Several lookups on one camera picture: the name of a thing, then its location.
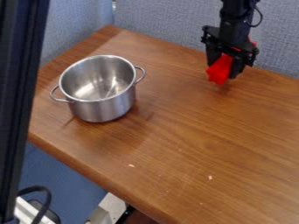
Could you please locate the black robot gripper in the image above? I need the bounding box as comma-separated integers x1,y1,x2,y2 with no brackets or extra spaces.
200,19,249,79

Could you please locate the red plastic block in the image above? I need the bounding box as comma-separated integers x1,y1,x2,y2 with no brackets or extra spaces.
202,37,258,85

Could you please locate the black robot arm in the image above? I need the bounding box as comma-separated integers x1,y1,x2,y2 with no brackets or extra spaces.
200,0,262,85

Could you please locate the white box with black pad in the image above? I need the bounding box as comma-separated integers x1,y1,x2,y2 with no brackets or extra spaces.
13,197,61,224

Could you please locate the black table leg bracket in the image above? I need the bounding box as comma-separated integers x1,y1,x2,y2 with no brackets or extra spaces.
114,206,136,224

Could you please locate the black cable loop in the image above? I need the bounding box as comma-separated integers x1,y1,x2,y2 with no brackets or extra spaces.
15,185,53,224

